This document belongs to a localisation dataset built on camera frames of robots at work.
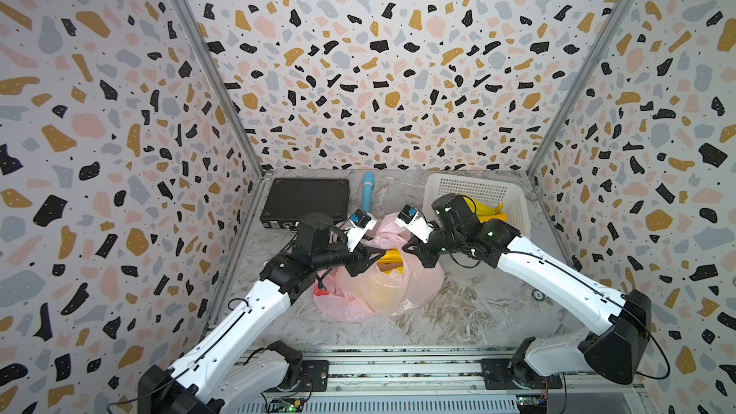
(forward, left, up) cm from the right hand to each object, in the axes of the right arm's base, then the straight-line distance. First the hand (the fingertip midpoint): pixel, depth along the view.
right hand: (406, 247), depth 74 cm
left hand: (-1, +6, +3) cm, 7 cm away
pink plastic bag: (-7, +4, -8) cm, 11 cm away
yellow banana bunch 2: (+6, +4, -19) cm, 20 cm away
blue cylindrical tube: (+38, +14, -19) cm, 45 cm away
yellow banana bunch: (+29, -29, -20) cm, 46 cm away
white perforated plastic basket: (+35, -32, -19) cm, 51 cm away
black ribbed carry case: (+34, +45, -22) cm, 60 cm away
